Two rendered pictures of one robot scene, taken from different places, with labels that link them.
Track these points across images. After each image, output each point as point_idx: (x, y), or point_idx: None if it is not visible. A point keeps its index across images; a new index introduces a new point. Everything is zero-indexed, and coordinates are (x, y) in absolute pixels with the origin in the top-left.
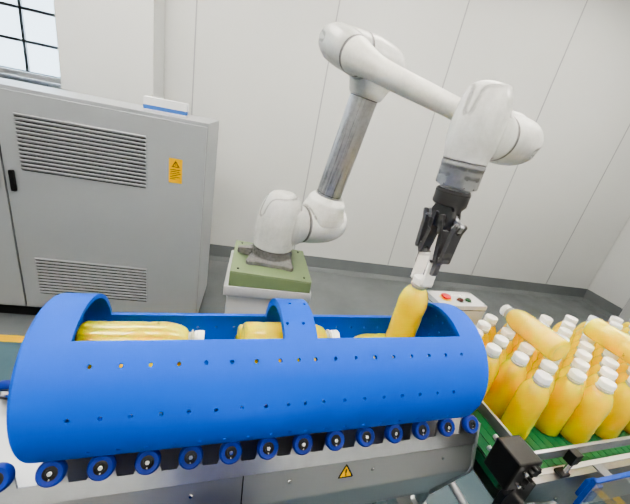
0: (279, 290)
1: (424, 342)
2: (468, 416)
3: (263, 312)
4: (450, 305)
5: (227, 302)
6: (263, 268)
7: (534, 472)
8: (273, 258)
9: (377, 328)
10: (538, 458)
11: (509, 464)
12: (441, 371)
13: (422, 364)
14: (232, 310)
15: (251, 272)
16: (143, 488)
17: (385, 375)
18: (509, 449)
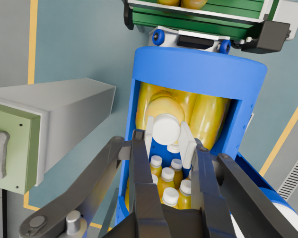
0: (39, 143)
1: (229, 150)
2: (224, 49)
3: (54, 141)
4: (188, 59)
5: (47, 171)
6: (10, 163)
7: (286, 38)
8: None
9: (133, 105)
10: (287, 25)
11: (268, 51)
12: (245, 131)
13: (236, 152)
14: (52, 163)
15: (22, 177)
16: None
17: None
18: (268, 47)
